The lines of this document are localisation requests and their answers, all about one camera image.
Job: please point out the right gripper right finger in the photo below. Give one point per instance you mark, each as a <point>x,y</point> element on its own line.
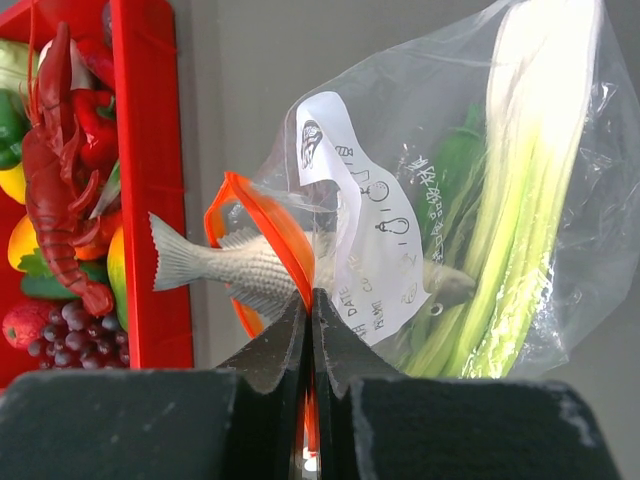
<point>377,423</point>

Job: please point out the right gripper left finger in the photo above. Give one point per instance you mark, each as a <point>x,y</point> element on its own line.
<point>240,420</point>

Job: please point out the fake grey fish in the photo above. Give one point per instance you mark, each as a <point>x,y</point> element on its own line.
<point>255,276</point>

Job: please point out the clear orange zip bag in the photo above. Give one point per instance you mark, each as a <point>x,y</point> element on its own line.
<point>475,191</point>

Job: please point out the fake purple grapes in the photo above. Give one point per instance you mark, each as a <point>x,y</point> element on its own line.
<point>72,338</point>

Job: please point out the fake mango yellow green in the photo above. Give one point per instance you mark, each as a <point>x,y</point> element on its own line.
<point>116,268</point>

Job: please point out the fake green cucumber in bag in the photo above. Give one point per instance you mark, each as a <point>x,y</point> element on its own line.
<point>451,177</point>

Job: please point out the fake red strawberry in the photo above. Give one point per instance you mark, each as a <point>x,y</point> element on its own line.
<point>22,324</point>

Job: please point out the fake green cucumber in tray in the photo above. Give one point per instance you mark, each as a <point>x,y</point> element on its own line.
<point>49,288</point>

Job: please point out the fake orange yellow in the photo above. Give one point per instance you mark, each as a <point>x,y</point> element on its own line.
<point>22,242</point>

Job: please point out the fake red lobster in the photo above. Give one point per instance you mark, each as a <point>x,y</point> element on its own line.
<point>53,201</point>

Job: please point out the fake yellow lemon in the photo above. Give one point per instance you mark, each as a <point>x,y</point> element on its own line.
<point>13,183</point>

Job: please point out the fake red bell pepper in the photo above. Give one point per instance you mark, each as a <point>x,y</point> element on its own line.
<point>95,112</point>

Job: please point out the fake green bell pepper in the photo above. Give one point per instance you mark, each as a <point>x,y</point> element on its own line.
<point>14,126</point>

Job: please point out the fake celery stalk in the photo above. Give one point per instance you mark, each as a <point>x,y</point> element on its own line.
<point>537,98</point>

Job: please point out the fake white cauliflower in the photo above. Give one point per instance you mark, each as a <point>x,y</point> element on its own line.
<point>14,62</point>

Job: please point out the red plastic tray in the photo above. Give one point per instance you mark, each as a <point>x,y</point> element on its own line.
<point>146,78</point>

